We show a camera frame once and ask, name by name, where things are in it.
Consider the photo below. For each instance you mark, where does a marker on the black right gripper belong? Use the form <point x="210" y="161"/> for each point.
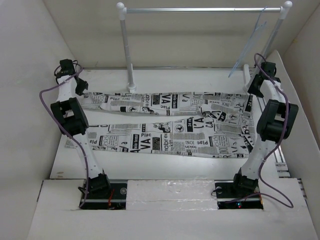
<point x="252" y="89"/>

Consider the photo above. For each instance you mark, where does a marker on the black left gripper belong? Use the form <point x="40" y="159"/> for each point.
<point x="83" y="85"/>

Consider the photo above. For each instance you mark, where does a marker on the newspaper print trousers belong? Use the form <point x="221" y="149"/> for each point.
<point x="208" y="125"/>

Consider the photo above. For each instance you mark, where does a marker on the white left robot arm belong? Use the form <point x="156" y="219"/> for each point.
<point x="74" y="124"/>

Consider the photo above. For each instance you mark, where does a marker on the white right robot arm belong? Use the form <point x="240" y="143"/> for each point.
<point x="243" y="179"/>

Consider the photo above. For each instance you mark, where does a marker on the white metal clothes rack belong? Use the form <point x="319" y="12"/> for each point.
<point x="193" y="37"/>

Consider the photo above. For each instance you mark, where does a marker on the light blue wire hanger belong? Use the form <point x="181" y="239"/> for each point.
<point x="254" y="37"/>

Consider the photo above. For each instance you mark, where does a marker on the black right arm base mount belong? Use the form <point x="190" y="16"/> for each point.
<point x="231" y="198"/>

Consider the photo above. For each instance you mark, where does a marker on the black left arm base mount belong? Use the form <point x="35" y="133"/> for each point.
<point x="115" y="199"/>

